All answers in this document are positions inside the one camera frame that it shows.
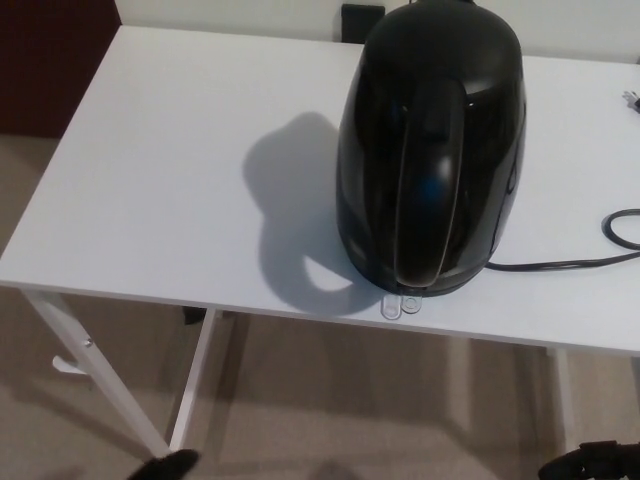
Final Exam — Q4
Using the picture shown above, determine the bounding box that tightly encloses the black kettle base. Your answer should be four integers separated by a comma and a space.
349, 249, 487, 300

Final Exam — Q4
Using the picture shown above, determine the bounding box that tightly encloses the white hook on table leg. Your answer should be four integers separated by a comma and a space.
51, 355, 84, 374

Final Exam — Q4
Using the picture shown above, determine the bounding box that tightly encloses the black kettle power cord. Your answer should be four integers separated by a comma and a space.
483, 209, 640, 274

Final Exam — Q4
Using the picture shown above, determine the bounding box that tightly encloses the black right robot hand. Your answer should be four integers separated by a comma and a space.
537, 439, 640, 480

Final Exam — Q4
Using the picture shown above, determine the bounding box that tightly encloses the black wall outlet plate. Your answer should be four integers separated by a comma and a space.
340, 3, 386, 44

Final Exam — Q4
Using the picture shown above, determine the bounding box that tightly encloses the clear kettle switch lever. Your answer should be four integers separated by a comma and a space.
377, 292, 424, 320

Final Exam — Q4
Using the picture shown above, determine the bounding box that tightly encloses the black electric kettle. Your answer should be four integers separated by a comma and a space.
334, 0, 530, 291

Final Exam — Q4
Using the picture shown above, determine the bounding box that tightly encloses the white metal-legged table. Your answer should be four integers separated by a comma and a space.
0, 24, 640, 451

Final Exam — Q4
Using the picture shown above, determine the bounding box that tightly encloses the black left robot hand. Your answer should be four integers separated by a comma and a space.
132, 448, 201, 480

